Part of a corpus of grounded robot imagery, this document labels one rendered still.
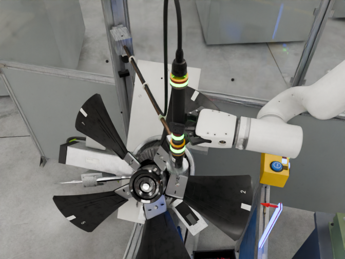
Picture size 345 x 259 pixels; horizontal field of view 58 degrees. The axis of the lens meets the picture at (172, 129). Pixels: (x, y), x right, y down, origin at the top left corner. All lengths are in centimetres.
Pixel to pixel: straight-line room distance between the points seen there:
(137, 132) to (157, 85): 21
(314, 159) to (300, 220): 63
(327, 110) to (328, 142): 118
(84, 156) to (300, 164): 132
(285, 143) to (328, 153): 120
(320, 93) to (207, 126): 27
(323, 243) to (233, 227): 44
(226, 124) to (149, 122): 55
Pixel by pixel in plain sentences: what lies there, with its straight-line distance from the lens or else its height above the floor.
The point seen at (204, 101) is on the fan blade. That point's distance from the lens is 101.
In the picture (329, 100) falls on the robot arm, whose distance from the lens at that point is 75.
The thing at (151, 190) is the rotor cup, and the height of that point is 121.
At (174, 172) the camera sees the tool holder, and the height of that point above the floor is 131.
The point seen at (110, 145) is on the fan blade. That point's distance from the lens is 114.
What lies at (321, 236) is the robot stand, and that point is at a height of 93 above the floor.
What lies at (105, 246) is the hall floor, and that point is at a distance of 233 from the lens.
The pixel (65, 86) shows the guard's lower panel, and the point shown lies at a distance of 202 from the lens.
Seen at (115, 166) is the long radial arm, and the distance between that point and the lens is 126.
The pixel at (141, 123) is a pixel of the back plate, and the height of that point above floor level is 117.
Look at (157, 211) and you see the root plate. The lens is 115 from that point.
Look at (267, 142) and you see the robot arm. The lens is 81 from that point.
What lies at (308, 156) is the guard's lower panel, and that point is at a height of 64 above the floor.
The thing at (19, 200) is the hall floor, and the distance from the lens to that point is 270.
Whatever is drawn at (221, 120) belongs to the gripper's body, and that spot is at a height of 153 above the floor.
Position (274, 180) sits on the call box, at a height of 103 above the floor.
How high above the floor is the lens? 212
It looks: 48 degrees down
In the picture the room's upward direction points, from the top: straight up
